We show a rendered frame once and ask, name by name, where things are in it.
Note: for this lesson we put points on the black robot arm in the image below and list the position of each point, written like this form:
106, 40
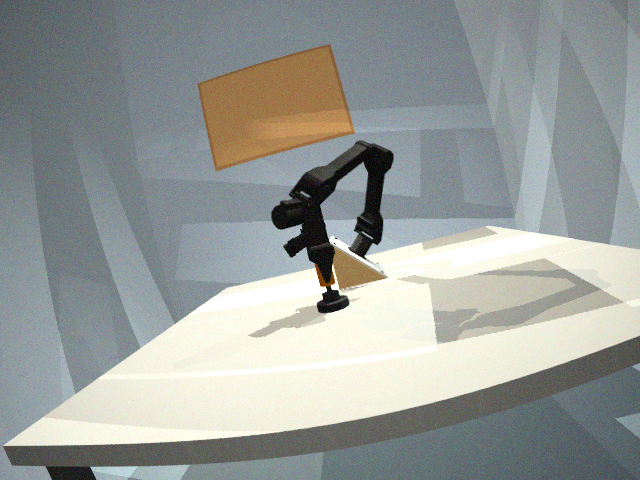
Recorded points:
320, 182

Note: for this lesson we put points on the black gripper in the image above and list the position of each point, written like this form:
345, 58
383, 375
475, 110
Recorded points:
321, 252

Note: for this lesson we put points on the orange knob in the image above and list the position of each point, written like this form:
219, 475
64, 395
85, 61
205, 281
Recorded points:
321, 279

